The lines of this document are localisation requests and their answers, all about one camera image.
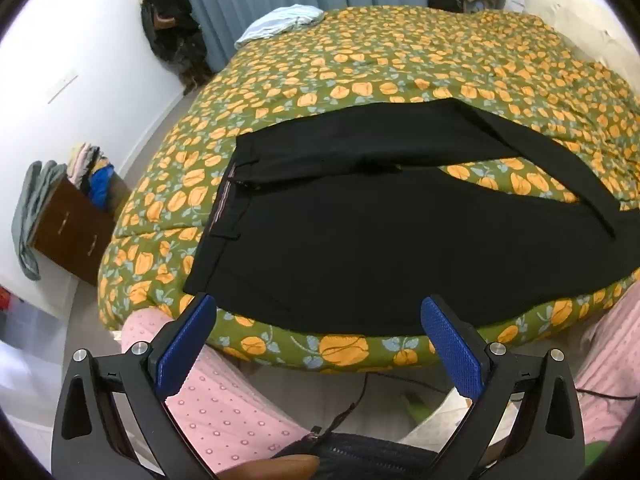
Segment black cable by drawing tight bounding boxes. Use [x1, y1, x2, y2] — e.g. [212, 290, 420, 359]
[370, 371, 636, 402]

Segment person's leg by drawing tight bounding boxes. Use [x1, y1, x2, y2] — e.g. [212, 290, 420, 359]
[572, 280, 640, 446]
[120, 307, 311, 476]

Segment dark hanging clothes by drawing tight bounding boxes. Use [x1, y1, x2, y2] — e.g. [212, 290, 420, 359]
[134, 0, 215, 95]

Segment black quilted bag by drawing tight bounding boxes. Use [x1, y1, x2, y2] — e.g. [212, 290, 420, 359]
[270, 425, 443, 480]

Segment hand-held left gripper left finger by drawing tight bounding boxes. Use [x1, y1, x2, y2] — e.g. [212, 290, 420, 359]
[51, 292, 217, 480]

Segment green object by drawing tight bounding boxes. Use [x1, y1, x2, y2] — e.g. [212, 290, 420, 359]
[582, 440, 608, 468]

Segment black pants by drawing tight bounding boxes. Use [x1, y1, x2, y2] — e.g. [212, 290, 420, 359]
[182, 97, 640, 337]

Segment brown wooden drawer cabinet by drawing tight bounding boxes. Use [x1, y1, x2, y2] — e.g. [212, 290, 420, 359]
[30, 175, 132, 287]

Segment green floral blanket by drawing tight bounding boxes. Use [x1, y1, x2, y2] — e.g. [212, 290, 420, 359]
[97, 5, 640, 376]

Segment grey towel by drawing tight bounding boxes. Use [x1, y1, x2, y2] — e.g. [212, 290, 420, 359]
[11, 160, 67, 281]

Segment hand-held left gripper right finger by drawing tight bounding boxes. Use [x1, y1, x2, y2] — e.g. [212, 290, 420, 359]
[421, 294, 586, 480]

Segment cream pillow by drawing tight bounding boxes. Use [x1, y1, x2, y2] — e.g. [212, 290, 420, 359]
[522, 0, 640, 83]

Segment light blue folded cloth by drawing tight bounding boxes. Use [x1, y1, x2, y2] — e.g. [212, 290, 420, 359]
[234, 4, 325, 45]

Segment pile of colourful clothes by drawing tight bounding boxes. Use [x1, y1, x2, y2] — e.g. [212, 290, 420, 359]
[67, 142, 117, 207]

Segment person's left leg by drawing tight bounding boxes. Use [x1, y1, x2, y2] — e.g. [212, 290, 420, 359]
[120, 307, 311, 476]

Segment person's right leg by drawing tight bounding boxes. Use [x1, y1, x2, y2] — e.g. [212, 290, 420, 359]
[572, 280, 640, 446]

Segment clear plastic storage box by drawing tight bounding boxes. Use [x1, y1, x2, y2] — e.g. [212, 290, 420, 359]
[0, 285, 68, 356]

